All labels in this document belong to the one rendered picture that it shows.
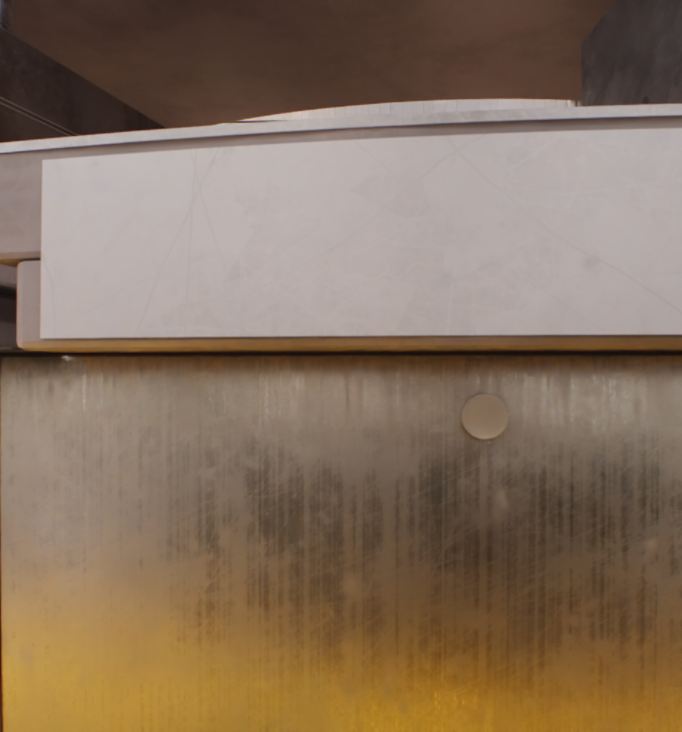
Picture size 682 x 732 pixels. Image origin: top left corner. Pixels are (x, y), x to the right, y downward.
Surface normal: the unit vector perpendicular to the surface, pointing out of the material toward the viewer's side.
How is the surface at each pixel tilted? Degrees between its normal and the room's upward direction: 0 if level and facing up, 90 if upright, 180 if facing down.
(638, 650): 90
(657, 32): 90
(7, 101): 90
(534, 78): 180
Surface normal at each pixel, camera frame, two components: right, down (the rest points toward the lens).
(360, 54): 0.00, 1.00
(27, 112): 0.94, 0.00
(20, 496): -0.18, 0.00
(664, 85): -1.00, 0.00
